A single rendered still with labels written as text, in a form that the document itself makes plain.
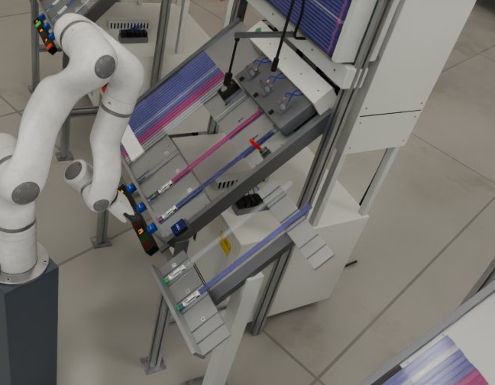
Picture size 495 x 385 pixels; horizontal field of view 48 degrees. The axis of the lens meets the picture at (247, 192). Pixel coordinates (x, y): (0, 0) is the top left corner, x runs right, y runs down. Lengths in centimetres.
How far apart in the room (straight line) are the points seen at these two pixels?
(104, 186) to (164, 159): 53
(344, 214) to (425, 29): 87
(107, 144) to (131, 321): 115
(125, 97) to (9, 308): 73
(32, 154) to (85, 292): 127
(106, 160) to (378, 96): 94
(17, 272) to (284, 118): 96
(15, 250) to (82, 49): 64
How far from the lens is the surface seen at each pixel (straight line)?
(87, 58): 138
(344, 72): 176
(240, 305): 181
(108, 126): 159
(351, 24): 169
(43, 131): 150
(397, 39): 188
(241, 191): 188
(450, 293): 331
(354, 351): 277
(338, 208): 243
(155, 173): 209
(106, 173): 161
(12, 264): 177
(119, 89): 155
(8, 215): 164
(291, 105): 188
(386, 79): 195
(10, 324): 190
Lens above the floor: 207
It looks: 38 degrees down
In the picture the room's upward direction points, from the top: 17 degrees clockwise
